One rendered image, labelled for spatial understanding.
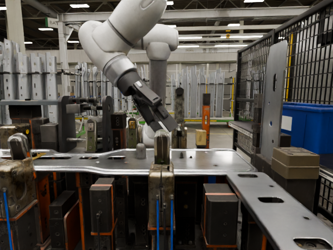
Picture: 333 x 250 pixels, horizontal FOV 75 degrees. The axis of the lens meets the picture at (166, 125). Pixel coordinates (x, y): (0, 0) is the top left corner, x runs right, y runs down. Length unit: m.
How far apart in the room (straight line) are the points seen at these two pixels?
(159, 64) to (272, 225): 1.01
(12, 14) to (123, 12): 8.30
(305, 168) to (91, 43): 0.65
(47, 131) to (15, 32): 7.90
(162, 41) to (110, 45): 0.57
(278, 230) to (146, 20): 0.57
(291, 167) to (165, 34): 0.88
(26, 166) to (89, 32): 0.40
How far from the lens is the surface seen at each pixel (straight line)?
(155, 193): 0.45
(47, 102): 1.05
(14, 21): 8.84
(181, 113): 0.81
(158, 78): 1.26
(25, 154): 0.63
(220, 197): 0.50
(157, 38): 1.20
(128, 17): 0.66
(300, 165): 0.60
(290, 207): 0.47
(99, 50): 0.68
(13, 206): 0.61
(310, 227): 0.42
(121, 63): 0.66
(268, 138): 0.73
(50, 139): 0.94
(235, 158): 0.71
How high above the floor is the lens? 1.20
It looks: 9 degrees down
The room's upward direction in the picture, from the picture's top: straight up
